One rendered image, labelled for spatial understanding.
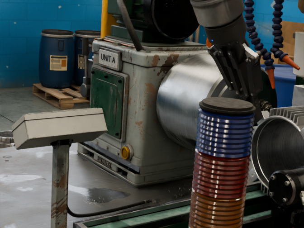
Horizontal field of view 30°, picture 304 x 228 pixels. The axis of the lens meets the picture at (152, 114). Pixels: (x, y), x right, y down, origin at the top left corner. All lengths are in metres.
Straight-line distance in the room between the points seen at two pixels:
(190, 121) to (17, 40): 5.62
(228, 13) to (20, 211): 0.67
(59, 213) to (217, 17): 0.50
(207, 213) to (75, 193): 0.88
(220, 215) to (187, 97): 0.74
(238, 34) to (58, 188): 0.46
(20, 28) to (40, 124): 5.79
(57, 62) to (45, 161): 4.54
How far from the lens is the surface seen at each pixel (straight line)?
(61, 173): 1.14
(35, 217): 1.33
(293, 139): 1.31
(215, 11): 1.02
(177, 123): 1.37
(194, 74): 1.36
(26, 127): 1.07
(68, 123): 1.10
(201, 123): 0.60
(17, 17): 6.83
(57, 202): 1.16
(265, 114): 1.19
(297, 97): 1.23
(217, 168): 0.60
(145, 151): 1.49
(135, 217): 1.05
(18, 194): 1.46
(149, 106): 1.47
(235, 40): 1.05
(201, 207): 0.62
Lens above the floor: 1.34
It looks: 13 degrees down
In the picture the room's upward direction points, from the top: 4 degrees clockwise
